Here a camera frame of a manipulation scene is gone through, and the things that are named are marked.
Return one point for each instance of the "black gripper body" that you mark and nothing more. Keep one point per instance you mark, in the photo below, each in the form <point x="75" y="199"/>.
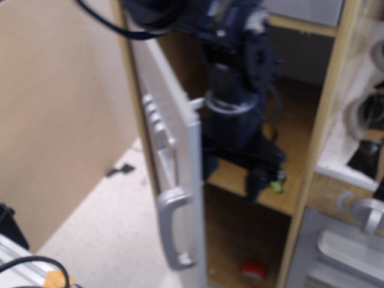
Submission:
<point x="234" y="134"/>

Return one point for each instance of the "green toy in fridge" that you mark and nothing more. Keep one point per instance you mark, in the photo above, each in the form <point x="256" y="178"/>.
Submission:
<point x="277" y="185"/>

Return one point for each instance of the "aluminium extrusion rail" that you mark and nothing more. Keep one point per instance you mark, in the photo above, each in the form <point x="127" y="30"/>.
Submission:
<point x="25" y="274"/>

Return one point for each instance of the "white speckled countertop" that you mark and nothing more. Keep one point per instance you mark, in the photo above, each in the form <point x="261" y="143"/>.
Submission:
<point x="347" y="130"/>

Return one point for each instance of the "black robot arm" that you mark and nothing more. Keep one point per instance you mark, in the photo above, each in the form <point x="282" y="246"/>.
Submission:
<point x="241" y="67"/>

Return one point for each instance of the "grey oven door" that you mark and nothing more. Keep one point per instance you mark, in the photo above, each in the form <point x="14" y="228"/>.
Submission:
<point x="307" y="268"/>

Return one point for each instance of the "plywood board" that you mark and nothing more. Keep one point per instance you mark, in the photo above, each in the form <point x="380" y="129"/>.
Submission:
<point x="66" y="112"/>

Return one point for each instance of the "grey toy fridge door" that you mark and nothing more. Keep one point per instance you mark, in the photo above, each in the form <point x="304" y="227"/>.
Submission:
<point x="156" y="77"/>

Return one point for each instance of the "silver ice dispenser panel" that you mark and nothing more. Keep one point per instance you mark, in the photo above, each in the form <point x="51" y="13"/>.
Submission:
<point x="163" y="143"/>

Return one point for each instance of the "black tape on floor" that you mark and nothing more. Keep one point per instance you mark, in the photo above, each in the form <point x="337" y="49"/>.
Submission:
<point x="124" y="169"/>

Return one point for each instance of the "orange tape piece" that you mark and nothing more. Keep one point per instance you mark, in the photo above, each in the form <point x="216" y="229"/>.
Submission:
<point x="54" y="279"/>

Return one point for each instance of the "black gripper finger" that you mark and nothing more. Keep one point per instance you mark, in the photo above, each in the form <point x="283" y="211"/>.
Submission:
<point x="257" y="180"/>
<point x="209" y="165"/>

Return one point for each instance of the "silver fridge door handle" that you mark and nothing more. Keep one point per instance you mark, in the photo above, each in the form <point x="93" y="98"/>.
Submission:
<point x="168" y="202"/>

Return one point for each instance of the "silver oven handle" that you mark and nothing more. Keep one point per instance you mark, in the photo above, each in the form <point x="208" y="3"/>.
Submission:
<point x="361" y="256"/>

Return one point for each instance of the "silver oven knob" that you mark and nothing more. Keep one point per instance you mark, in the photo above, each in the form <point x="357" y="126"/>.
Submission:
<point x="368" y="213"/>

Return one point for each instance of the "grey freezer door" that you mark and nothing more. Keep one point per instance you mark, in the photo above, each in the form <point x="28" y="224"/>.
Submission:
<point x="324" y="12"/>

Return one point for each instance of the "wooden toy kitchen frame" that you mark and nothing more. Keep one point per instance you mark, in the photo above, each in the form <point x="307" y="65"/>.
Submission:
<point x="315" y="66"/>

